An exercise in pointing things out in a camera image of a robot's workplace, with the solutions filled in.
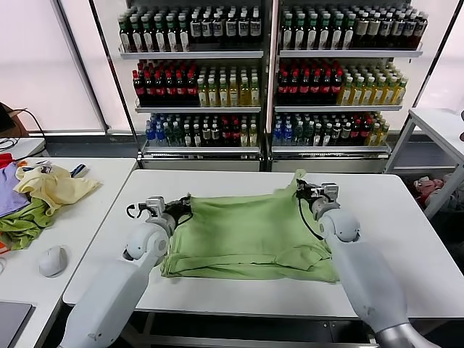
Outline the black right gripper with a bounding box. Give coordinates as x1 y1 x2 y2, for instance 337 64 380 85
296 180 323 203

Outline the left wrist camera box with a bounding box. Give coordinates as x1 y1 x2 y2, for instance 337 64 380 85
146 196 167 219

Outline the metal beverage display shelf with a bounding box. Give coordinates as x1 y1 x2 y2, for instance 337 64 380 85
270 0 425 173
117 0 271 171

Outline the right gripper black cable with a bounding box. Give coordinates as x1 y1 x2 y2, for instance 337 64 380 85
297 195 326 242

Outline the pale yellow shirt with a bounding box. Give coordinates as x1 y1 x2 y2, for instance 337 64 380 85
13 162 104 218

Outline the black drink bottle white label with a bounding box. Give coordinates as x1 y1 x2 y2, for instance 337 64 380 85
201 13 214 51
190 13 202 51
225 13 238 51
237 13 250 51
249 13 262 51
212 13 225 51

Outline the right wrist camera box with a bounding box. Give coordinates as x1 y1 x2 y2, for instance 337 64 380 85
320 183 341 204

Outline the slanted metal pole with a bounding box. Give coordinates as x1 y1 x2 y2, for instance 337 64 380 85
88 0 141 157
56 0 112 136
398 0 463 164

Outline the pink clothes pile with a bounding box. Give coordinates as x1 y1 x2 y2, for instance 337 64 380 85
413 173 464 210

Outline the black power cable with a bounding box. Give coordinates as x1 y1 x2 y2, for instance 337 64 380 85
20 107 47 141

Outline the cola bottle red cap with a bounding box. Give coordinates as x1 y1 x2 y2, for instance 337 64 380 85
331 70 343 106
310 70 322 106
186 70 197 107
133 70 145 107
165 70 176 107
144 70 155 107
320 70 333 106
154 70 166 107
278 70 290 106
289 70 301 106
175 70 187 107
299 70 312 106

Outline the purple cloth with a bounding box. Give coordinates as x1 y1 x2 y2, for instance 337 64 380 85
0 162 32 219

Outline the white desk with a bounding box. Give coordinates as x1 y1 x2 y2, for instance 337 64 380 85
0 157 138 348

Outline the large white work table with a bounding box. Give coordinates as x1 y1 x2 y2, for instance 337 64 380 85
62 169 464 348

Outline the crumpled lime green cloth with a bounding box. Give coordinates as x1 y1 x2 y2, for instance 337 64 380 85
0 197 55 252

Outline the white computer mouse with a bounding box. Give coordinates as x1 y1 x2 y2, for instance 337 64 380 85
38 245 69 279

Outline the yellow juice bottle green cap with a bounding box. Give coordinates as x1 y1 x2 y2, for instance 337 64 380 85
196 77 208 107
394 76 407 107
228 77 240 107
373 76 385 107
217 77 230 107
339 76 353 107
362 76 375 107
239 77 251 107
249 77 262 107
207 77 219 107
351 76 364 107
383 76 396 107

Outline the light green t-shirt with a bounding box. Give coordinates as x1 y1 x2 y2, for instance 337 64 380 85
160 168 341 283

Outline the white metal frame table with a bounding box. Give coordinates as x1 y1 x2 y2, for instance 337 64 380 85
384 107 464 218

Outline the dark drink bottle green cap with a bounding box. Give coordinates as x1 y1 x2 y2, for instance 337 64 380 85
317 16 331 51
143 17 156 53
292 16 306 51
131 17 144 53
329 16 343 51
341 16 355 51
154 17 167 53
166 17 179 53
178 17 191 53
304 16 318 51
280 16 294 51
120 17 133 53

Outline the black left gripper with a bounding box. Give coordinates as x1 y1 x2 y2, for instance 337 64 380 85
165 195 194 224

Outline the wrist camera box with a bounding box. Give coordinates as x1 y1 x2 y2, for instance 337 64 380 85
146 196 167 219
320 183 341 204

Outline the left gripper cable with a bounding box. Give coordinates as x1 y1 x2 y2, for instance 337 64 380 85
125 203 148 221

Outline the grey laptop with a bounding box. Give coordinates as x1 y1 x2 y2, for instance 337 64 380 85
0 300 36 348

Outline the brown cardboard box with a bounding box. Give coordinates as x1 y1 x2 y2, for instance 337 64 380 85
0 101 25 138

